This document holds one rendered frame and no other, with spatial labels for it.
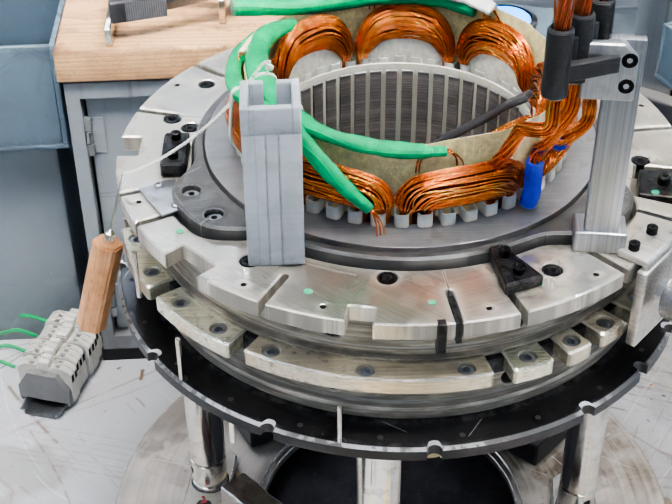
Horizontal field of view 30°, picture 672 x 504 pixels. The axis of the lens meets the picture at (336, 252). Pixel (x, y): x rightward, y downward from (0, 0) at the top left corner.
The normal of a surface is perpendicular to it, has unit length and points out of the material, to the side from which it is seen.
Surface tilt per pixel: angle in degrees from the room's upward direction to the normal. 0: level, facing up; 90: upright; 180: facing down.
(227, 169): 0
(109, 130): 90
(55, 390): 90
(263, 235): 90
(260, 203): 90
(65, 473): 0
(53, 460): 0
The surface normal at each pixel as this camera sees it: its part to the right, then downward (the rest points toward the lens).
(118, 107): 0.07, 0.59
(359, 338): -0.18, 0.59
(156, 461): 0.00, -0.81
